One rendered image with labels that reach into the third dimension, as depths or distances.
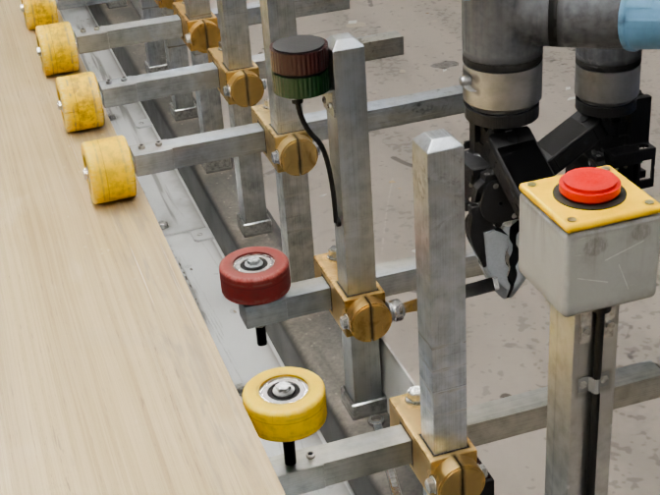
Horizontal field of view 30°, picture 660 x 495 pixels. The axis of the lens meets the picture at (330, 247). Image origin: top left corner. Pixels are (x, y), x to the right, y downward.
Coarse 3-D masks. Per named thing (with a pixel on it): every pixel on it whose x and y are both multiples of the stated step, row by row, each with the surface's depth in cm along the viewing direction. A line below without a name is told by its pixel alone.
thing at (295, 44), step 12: (288, 36) 127; (300, 36) 127; (312, 36) 127; (276, 48) 125; (288, 48) 124; (300, 48) 124; (312, 48) 124; (324, 96) 130; (300, 108) 128; (312, 132) 130; (324, 156) 132; (336, 204) 135; (336, 216) 135
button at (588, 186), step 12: (588, 168) 82; (600, 168) 82; (564, 180) 81; (576, 180) 81; (588, 180) 81; (600, 180) 81; (612, 180) 80; (564, 192) 80; (576, 192) 80; (588, 192) 79; (600, 192) 79; (612, 192) 80
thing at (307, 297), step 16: (384, 272) 145; (400, 272) 145; (480, 272) 149; (304, 288) 143; (320, 288) 143; (384, 288) 146; (400, 288) 146; (240, 304) 143; (272, 304) 141; (288, 304) 142; (304, 304) 143; (320, 304) 144; (256, 320) 142; (272, 320) 142
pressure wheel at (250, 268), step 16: (240, 256) 142; (256, 256) 140; (272, 256) 141; (224, 272) 138; (240, 272) 138; (256, 272) 138; (272, 272) 138; (288, 272) 140; (224, 288) 139; (240, 288) 137; (256, 288) 137; (272, 288) 138; (288, 288) 140; (256, 304) 138; (256, 336) 144
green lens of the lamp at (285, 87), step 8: (272, 72) 126; (328, 72) 126; (272, 80) 127; (280, 80) 125; (288, 80) 124; (296, 80) 124; (304, 80) 124; (312, 80) 124; (320, 80) 125; (328, 80) 126; (280, 88) 126; (288, 88) 125; (296, 88) 125; (304, 88) 125; (312, 88) 125; (320, 88) 125; (328, 88) 127; (280, 96) 126; (288, 96) 125; (296, 96) 125; (304, 96) 125; (312, 96) 125
